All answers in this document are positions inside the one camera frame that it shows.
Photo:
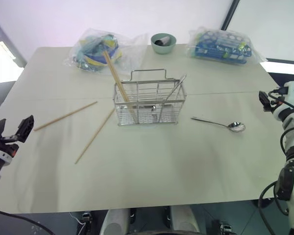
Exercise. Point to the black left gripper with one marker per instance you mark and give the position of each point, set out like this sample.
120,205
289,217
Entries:
5,144

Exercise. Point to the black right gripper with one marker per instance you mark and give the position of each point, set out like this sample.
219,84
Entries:
275,100

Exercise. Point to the metal spoon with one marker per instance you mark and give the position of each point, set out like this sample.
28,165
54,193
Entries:
237,127
177,86

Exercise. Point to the wooden chopstick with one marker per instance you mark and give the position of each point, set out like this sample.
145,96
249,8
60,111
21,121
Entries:
65,115
94,135
118,77
112,71

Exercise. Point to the plastic bag blue packages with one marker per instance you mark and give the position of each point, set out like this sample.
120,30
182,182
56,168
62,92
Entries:
218,49

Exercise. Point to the plastic bag blue yellow items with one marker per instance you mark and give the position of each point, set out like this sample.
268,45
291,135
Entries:
93,55

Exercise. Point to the green bowl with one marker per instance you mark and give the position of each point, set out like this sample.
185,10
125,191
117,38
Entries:
163,48

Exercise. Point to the black and white roll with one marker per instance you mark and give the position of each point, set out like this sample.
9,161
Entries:
163,40

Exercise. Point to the white rounded cylinder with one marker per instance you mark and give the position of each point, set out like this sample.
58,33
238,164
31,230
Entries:
185,219
115,220

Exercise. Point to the grey window frame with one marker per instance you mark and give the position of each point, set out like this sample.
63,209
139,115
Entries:
5,41

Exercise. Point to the dark window frame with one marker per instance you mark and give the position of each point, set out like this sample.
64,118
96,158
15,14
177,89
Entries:
231,12

